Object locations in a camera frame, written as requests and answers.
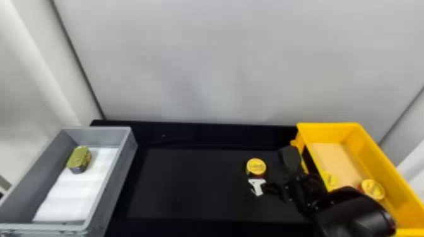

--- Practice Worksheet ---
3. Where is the yellow box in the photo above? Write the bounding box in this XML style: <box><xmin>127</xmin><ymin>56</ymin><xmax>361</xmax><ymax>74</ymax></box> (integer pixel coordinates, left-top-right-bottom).
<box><xmin>290</xmin><ymin>122</ymin><xmax>424</xmax><ymax>237</ymax></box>

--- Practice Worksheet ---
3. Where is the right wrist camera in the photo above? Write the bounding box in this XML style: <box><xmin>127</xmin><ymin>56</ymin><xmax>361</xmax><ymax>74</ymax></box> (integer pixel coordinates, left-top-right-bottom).
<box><xmin>277</xmin><ymin>144</ymin><xmax>305</xmax><ymax>176</ymax></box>

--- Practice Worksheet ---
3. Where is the grey box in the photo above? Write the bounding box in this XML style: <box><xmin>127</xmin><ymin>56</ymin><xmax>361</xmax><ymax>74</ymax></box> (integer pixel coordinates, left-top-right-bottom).
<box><xmin>0</xmin><ymin>126</ymin><xmax>139</xmax><ymax>237</ymax></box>

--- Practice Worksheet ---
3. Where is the white foam pad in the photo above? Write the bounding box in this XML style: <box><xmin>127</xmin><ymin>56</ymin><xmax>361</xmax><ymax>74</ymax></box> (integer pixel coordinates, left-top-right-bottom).
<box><xmin>32</xmin><ymin>146</ymin><xmax>120</xmax><ymax>224</ymax></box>

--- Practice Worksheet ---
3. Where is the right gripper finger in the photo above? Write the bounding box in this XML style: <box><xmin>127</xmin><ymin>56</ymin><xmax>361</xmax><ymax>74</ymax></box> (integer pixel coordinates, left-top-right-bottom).
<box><xmin>247</xmin><ymin>178</ymin><xmax>270</xmax><ymax>197</ymax></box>

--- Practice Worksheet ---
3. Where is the yellow angular can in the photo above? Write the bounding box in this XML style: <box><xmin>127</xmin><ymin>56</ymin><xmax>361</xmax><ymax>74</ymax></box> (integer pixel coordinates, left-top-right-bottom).
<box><xmin>65</xmin><ymin>146</ymin><xmax>93</xmax><ymax>175</ymax></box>

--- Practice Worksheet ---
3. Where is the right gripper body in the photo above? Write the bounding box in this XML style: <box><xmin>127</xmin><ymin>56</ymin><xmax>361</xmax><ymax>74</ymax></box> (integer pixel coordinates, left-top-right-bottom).
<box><xmin>264</xmin><ymin>175</ymin><xmax>300</xmax><ymax>204</ymax></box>

